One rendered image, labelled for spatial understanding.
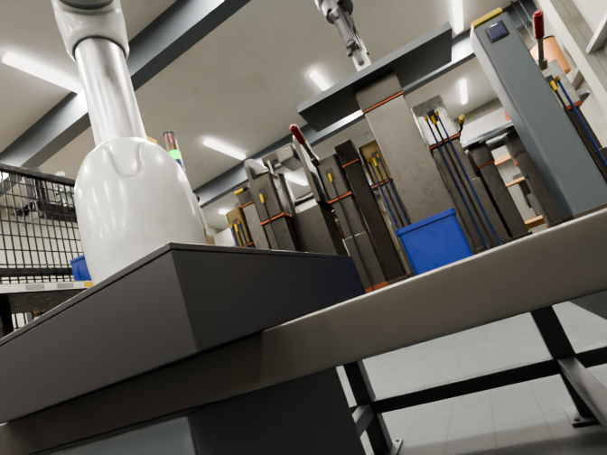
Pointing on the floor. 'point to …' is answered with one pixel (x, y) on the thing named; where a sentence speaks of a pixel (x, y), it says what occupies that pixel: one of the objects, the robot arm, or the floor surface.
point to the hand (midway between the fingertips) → (364, 67)
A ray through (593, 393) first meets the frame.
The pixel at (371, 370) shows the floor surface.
